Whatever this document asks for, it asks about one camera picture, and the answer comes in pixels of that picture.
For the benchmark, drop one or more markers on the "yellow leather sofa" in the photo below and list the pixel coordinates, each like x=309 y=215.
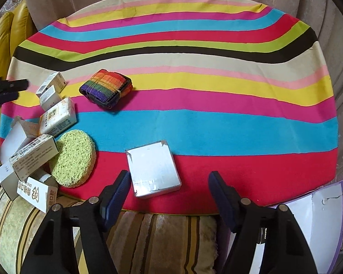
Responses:
x=2 y=34

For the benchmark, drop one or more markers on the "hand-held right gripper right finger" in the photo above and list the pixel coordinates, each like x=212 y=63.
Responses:
x=221 y=198

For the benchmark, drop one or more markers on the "green round sponge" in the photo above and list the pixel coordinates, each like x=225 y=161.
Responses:
x=73 y=159

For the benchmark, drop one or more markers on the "rainbow striped round mat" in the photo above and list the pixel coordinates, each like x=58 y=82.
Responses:
x=188 y=120

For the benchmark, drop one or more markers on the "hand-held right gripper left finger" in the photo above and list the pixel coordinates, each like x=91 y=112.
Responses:
x=117 y=194

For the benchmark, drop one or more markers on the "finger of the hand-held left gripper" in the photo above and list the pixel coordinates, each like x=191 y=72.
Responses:
x=11 y=84
x=2 y=97

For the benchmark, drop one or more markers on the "silver grey box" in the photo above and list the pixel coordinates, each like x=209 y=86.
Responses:
x=153 y=168

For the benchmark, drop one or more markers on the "white box red print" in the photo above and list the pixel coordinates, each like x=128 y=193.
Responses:
x=37 y=195

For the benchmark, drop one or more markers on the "white and purple paper box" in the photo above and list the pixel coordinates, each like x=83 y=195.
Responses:
x=303 y=211

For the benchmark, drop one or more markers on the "white box dark end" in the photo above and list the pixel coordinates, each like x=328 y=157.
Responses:
x=4 y=178

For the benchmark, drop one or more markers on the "small white box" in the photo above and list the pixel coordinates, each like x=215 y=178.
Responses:
x=51 y=81
x=50 y=97

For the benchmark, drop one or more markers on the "white orange tissue packet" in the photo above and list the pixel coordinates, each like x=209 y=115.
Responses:
x=58 y=117

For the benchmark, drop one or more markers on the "white barcode box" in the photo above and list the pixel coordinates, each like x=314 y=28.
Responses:
x=34 y=154

